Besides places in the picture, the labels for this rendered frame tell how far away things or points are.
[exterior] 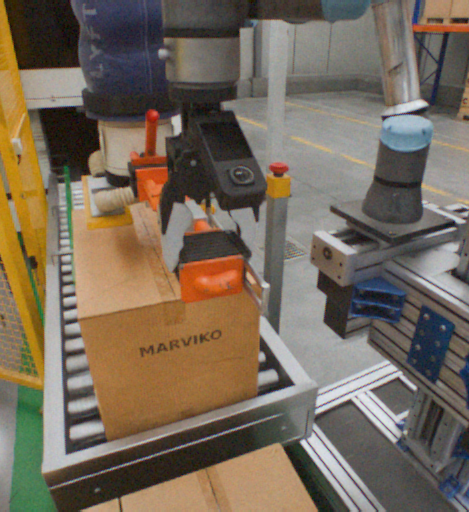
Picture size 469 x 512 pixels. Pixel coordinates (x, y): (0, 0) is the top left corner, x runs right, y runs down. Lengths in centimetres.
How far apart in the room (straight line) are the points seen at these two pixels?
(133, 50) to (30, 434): 157
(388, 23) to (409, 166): 35
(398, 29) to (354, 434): 126
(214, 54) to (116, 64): 53
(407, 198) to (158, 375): 72
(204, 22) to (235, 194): 16
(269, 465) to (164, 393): 30
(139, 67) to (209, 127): 52
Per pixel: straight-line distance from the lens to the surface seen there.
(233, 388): 112
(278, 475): 108
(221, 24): 42
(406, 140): 103
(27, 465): 191
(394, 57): 116
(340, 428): 162
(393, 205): 107
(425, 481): 158
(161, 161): 85
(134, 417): 109
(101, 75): 95
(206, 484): 107
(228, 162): 39
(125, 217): 93
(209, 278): 46
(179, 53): 43
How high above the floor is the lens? 145
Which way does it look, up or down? 29 degrees down
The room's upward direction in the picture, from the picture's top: straight up
